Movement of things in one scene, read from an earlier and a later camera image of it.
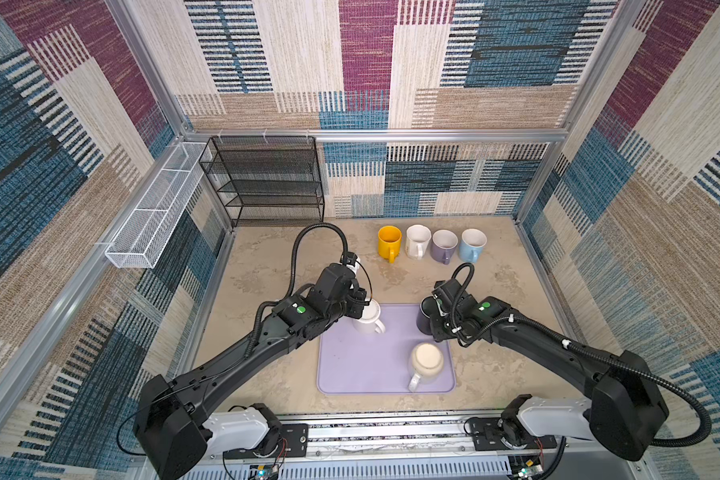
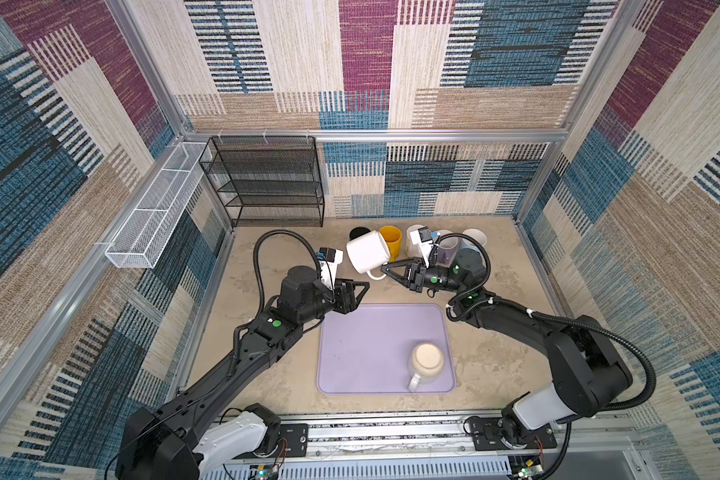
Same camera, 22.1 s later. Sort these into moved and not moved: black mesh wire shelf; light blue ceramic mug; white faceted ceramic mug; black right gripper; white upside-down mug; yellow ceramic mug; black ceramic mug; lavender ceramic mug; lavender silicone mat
Moved: black right gripper; black ceramic mug; white upside-down mug
Not moved: light blue ceramic mug; black mesh wire shelf; white faceted ceramic mug; lavender silicone mat; yellow ceramic mug; lavender ceramic mug
